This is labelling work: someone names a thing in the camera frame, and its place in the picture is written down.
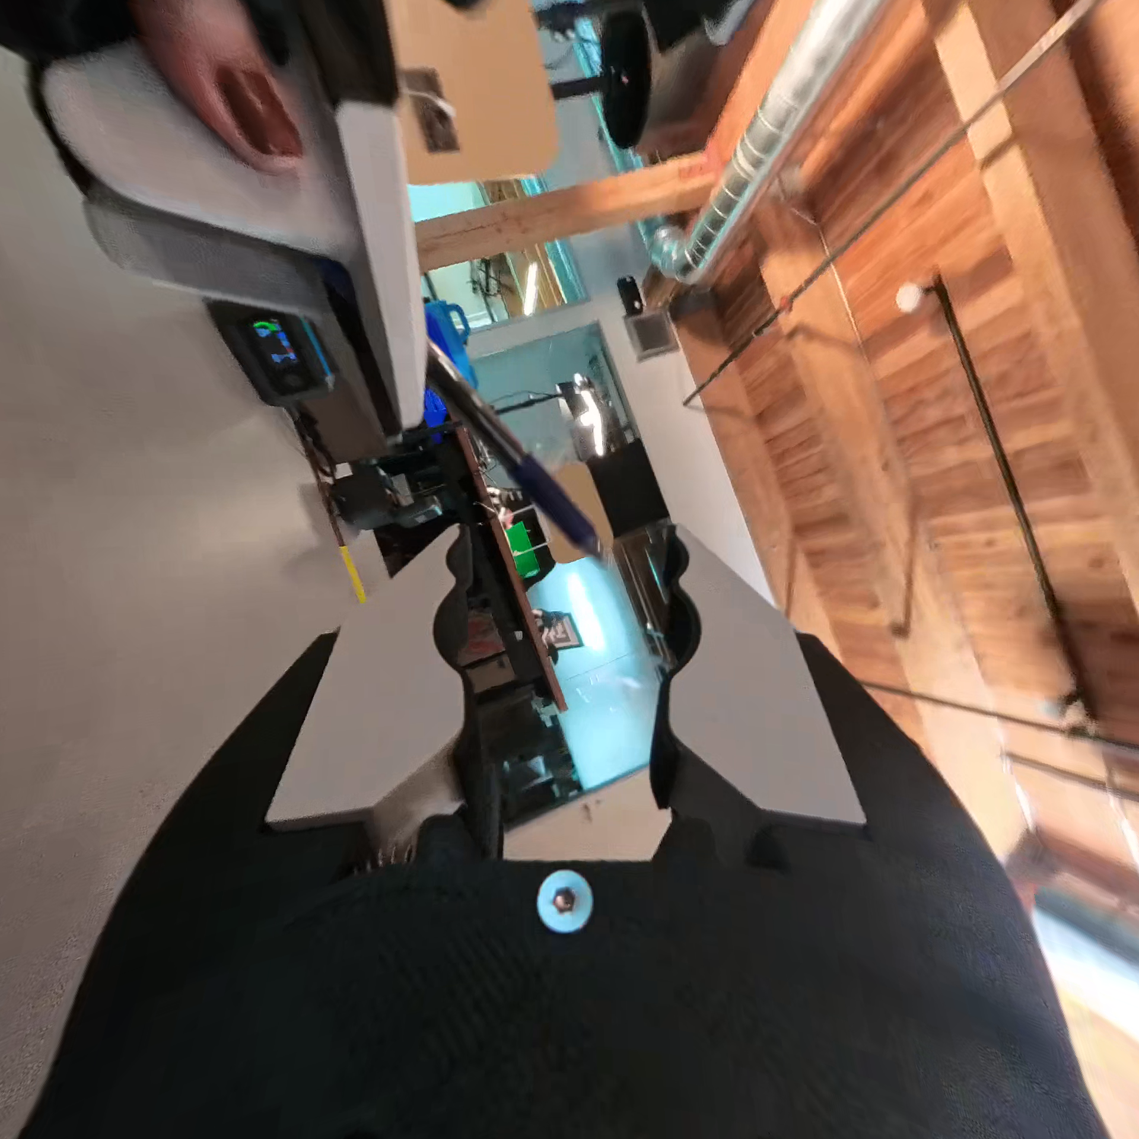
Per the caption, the large wooden board stand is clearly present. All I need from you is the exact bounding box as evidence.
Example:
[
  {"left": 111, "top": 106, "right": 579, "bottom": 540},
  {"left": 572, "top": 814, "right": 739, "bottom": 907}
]
[{"left": 385, "top": 0, "right": 560, "bottom": 188}]

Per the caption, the plain wooden post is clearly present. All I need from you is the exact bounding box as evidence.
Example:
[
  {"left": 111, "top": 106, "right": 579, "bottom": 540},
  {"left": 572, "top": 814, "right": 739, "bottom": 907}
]
[{"left": 413, "top": 153, "right": 717, "bottom": 273}]

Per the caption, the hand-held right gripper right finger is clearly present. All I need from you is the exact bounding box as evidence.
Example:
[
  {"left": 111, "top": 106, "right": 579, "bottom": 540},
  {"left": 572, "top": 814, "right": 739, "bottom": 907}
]
[{"left": 649, "top": 526, "right": 867, "bottom": 827}]

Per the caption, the studio light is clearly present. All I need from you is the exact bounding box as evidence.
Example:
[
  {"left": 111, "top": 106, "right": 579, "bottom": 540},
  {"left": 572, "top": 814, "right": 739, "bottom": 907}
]
[{"left": 554, "top": 375, "right": 612, "bottom": 460}]

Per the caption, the blue storage case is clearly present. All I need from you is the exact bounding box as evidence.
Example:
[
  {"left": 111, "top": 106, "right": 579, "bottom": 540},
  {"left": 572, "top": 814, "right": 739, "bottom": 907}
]
[{"left": 422, "top": 299, "right": 478, "bottom": 431}]

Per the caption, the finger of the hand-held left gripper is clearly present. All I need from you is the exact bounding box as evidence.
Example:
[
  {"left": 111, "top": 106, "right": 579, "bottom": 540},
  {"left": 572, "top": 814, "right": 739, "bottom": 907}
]
[
  {"left": 39, "top": 39, "right": 429, "bottom": 439},
  {"left": 82, "top": 189, "right": 332, "bottom": 314}
]

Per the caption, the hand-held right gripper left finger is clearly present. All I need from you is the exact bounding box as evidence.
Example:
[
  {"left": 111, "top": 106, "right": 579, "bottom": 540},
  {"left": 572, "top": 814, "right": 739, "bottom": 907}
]
[{"left": 264, "top": 523, "right": 471, "bottom": 832}]

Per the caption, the person's left hand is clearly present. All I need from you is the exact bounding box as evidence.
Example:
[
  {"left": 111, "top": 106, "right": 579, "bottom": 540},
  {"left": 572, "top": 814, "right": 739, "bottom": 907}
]
[{"left": 131, "top": 0, "right": 308, "bottom": 175}]

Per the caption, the blue pen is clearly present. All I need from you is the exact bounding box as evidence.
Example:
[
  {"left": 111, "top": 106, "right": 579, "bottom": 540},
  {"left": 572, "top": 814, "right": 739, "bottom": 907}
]
[{"left": 426, "top": 341, "right": 603, "bottom": 560}]

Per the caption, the wall vent grille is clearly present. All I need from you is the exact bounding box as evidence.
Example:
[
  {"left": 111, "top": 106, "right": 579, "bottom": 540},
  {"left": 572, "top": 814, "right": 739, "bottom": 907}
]
[{"left": 622, "top": 309, "right": 682, "bottom": 361}]

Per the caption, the wooden desk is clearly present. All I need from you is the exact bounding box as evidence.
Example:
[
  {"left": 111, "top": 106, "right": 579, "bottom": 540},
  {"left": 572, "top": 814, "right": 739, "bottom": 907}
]
[{"left": 457, "top": 426, "right": 570, "bottom": 714}]

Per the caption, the black round disc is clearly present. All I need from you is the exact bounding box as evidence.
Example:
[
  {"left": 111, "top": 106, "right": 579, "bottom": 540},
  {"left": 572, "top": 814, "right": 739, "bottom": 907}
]
[{"left": 598, "top": 6, "right": 657, "bottom": 150}]

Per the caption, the small black label printer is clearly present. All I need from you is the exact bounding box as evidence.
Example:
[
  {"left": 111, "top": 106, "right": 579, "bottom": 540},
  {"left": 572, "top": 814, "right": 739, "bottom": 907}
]
[{"left": 205, "top": 299, "right": 342, "bottom": 408}]

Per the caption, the black hanging rod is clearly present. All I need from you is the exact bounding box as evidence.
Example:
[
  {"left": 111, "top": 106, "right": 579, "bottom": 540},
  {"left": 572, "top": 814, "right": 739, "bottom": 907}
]
[{"left": 929, "top": 275, "right": 1099, "bottom": 735}]

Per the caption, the black square panel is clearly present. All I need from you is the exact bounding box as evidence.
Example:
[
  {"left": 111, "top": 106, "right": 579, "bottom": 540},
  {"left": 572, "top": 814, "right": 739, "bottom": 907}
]
[{"left": 589, "top": 439, "right": 671, "bottom": 538}]

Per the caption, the plain black charger box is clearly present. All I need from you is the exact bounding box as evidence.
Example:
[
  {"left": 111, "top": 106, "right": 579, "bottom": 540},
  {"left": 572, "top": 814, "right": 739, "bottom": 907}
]
[{"left": 335, "top": 460, "right": 447, "bottom": 534}]

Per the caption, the silver duct pipe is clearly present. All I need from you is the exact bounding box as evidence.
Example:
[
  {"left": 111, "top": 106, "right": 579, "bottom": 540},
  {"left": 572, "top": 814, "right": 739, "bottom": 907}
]
[{"left": 643, "top": 0, "right": 895, "bottom": 282}]

